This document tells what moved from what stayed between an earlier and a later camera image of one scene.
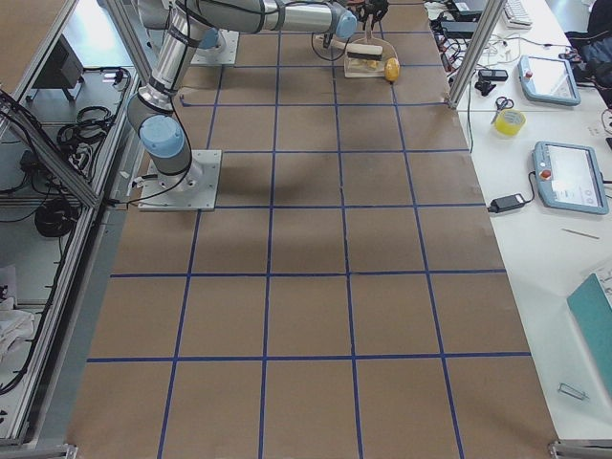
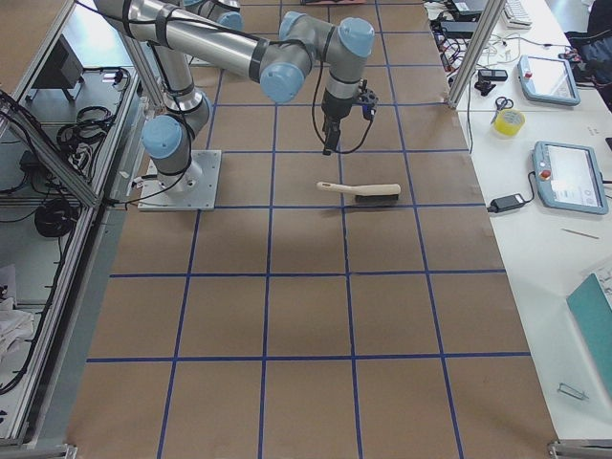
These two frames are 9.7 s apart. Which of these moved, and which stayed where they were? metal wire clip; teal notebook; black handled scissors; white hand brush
Moved: white hand brush
Stayed: black handled scissors; metal wire clip; teal notebook
